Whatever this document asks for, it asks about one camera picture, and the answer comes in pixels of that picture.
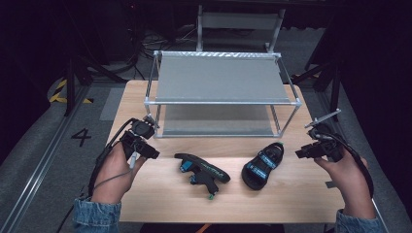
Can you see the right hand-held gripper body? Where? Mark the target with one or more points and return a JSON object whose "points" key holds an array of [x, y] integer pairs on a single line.
{"points": [[327, 142]]}

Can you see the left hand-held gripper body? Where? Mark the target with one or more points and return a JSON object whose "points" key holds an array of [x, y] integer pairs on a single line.
{"points": [[141, 128]]}

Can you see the person's left hand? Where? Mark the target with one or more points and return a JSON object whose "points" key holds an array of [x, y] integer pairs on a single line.
{"points": [[111, 174]]}

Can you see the person's right hand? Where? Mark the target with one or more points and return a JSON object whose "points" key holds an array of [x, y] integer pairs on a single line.
{"points": [[348, 184]]}

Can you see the small grey tape piece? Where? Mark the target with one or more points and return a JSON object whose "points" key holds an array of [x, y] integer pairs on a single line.
{"points": [[331, 184]]}

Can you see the black tripod stand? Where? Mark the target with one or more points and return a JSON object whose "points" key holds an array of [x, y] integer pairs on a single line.
{"points": [[335, 81], [70, 84]]}

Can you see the two-tier metal shoe rack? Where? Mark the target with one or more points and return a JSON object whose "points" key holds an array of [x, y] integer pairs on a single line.
{"points": [[222, 79]]}

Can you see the metal floor rail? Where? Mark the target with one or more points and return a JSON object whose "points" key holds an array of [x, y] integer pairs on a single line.
{"points": [[39, 168]]}

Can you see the grey metal frame stand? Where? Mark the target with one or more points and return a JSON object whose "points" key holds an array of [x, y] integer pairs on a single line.
{"points": [[239, 21]]}

